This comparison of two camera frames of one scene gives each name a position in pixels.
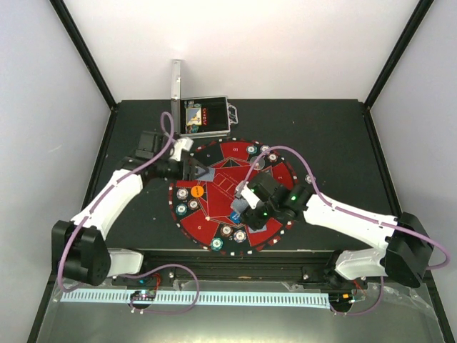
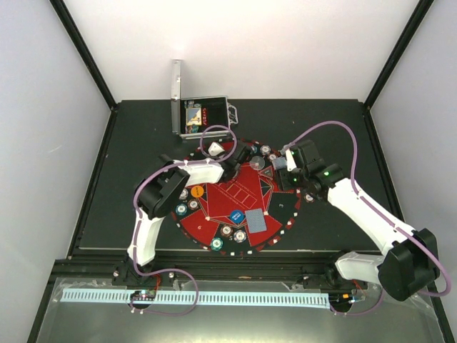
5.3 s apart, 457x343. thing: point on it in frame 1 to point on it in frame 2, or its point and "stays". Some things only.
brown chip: [193, 204] stays
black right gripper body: [260, 221] to [290, 184]
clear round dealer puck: [260, 164] stays
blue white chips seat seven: [182, 194] stays
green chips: [216, 244] stays
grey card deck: [240, 205] to [279, 163]
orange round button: [197, 191] stays
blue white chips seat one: [263, 148] stays
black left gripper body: [175, 174] to [236, 168]
